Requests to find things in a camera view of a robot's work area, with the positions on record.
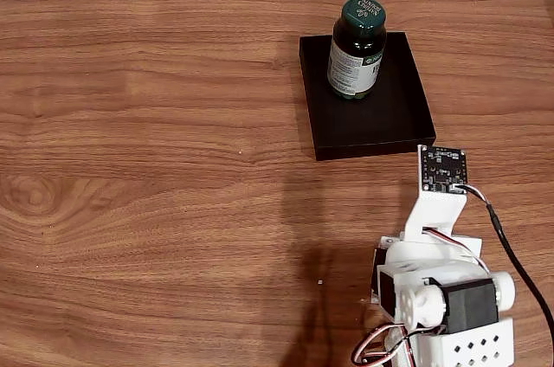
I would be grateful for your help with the shallow black box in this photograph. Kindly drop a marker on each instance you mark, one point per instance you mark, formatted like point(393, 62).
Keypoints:
point(389, 120)

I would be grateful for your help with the camera board on white mount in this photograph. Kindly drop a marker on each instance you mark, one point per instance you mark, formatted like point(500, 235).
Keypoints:
point(443, 168)

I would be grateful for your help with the green-capped dark pill bottle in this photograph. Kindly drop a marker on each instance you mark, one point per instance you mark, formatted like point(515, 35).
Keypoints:
point(352, 68)

